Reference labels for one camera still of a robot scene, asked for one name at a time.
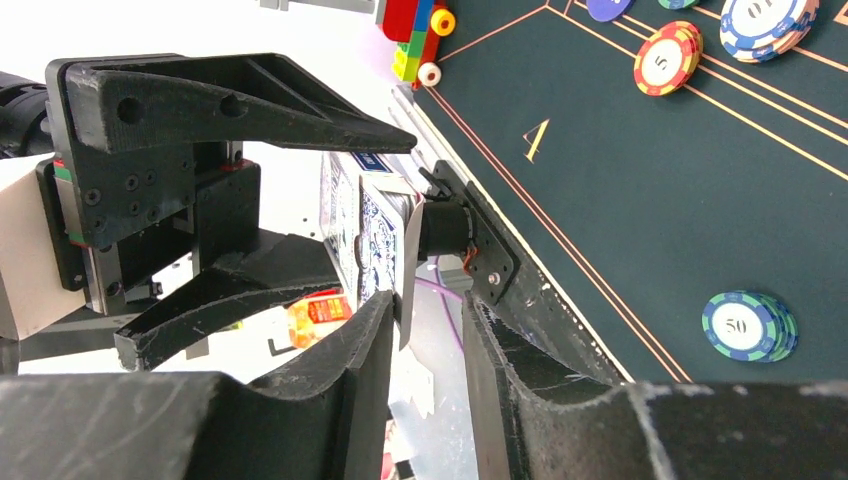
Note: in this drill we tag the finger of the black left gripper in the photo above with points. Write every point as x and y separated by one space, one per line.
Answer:
270 270
123 104

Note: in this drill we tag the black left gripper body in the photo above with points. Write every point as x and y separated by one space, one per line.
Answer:
116 225

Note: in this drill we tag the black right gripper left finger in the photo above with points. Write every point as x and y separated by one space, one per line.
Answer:
319 416

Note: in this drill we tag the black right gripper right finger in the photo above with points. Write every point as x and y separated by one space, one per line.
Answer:
535 418

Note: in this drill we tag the blue playing card deck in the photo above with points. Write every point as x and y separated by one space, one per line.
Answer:
371 218

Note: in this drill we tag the green poker chip stack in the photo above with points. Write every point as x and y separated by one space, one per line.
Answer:
750 327

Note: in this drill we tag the orange chip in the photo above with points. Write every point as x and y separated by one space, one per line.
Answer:
668 58

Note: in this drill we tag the purple small blind button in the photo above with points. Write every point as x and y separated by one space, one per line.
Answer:
607 10

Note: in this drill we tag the white blue chips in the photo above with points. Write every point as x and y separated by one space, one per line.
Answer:
760 30

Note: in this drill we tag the orange snack packet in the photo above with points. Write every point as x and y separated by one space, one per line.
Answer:
315 316

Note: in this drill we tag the green poker table mat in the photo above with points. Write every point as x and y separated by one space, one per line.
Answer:
642 208

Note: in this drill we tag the colourful toy car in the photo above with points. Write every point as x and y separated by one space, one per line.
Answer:
416 26

